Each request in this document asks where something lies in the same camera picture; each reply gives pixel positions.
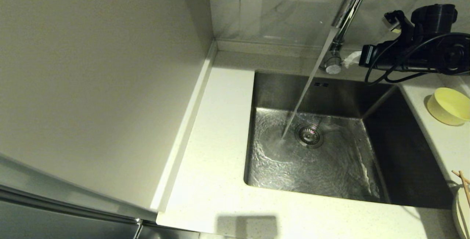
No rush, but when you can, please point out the pale yellow bowl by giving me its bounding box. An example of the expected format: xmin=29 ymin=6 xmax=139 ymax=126
xmin=427 ymin=87 xmax=470 ymax=126

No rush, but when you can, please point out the round cream plate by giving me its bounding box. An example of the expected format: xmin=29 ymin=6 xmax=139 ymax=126
xmin=452 ymin=187 xmax=470 ymax=239

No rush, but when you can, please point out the stainless steel sink basin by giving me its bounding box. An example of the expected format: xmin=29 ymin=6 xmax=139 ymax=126
xmin=243 ymin=70 xmax=459 ymax=210

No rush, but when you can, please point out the tall chrome faucet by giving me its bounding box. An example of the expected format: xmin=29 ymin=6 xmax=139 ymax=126
xmin=319 ymin=0 xmax=375 ymax=75

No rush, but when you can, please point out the round metal drain strainer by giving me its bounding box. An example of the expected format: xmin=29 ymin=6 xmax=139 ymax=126
xmin=294 ymin=122 xmax=325 ymax=149

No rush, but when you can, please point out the tall pale cabinet side panel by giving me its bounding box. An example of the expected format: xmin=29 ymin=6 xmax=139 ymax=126
xmin=0 ymin=0 xmax=214 ymax=212

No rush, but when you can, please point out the metal cabinet trim strip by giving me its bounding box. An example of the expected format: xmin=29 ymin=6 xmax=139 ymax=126
xmin=0 ymin=182 xmax=142 ymax=225

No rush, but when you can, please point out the dark glossy cabinet door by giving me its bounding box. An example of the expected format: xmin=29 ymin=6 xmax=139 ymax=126
xmin=0 ymin=195 xmax=200 ymax=239

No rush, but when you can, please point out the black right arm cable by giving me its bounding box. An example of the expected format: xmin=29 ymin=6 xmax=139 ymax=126
xmin=364 ymin=33 xmax=470 ymax=85

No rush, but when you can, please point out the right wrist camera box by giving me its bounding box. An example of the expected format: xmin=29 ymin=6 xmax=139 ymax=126
xmin=382 ymin=10 xmax=415 ymax=36

